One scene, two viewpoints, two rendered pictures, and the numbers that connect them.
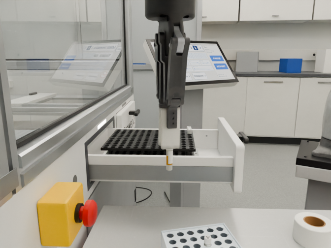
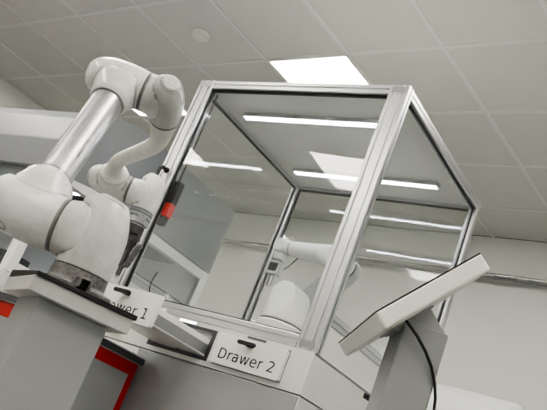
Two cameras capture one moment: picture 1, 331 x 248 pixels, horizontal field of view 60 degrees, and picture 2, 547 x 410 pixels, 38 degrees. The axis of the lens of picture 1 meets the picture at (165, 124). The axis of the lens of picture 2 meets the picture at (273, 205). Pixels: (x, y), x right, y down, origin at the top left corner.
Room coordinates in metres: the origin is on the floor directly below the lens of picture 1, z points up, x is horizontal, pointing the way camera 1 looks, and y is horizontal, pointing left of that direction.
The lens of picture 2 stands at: (2.49, -2.10, 0.49)
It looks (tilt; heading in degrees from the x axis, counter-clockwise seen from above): 19 degrees up; 125
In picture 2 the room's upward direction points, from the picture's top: 22 degrees clockwise
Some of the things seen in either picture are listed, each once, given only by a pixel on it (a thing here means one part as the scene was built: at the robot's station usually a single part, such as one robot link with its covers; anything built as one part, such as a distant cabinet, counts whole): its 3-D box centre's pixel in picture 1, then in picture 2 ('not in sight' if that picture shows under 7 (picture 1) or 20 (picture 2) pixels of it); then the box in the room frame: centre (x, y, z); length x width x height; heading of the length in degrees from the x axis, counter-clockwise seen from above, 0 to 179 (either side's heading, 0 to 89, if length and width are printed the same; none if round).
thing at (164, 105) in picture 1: (171, 71); not in sight; (0.44, -0.01, 1.09); 0.04 x 0.01 x 0.11; 103
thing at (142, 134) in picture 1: (151, 149); not in sight; (0.72, 0.04, 0.87); 0.22 x 0.18 x 0.06; 88
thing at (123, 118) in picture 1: (127, 121); (248, 355); (1.04, 0.14, 0.87); 0.29 x 0.02 x 0.11; 178
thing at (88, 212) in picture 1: (86, 212); not in sight; (0.40, 0.12, 0.88); 0.04 x 0.03 x 0.04; 178
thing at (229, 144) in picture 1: (227, 148); (125, 303); (0.71, -0.16, 0.87); 0.29 x 0.02 x 0.11; 178
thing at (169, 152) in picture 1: (169, 156); not in sight; (0.45, -0.01, 0.95); 0.01 x 0.01 x 0.05
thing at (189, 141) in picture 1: (190, 139); not in sight; (0.72, -0.06, 0.90); 0.18 x 0.02 x 0.01; 178
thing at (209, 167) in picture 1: (148, 151); (160, 328); (0.72, 0.05, 0.86); 0.40 x 0.26 x 0.06; 88
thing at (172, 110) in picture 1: (173, 112); not in sight; (0.43, -0.01, 1.03); 0.03 x 0.01 x 0.05; 13
